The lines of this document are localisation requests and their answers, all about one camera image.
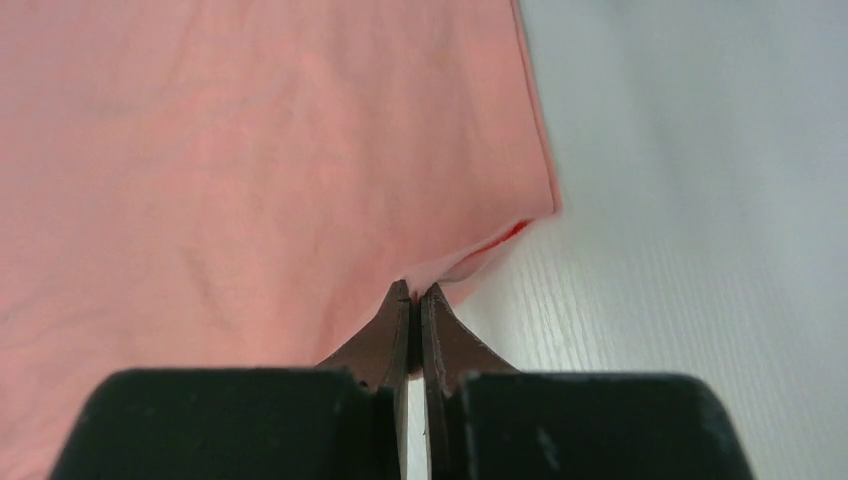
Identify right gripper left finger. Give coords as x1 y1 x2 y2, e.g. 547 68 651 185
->
50 281 411 479

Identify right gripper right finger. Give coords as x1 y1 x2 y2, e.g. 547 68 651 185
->
420 286 753 479

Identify pink t shirt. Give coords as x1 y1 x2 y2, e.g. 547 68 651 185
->
1 1 561 479

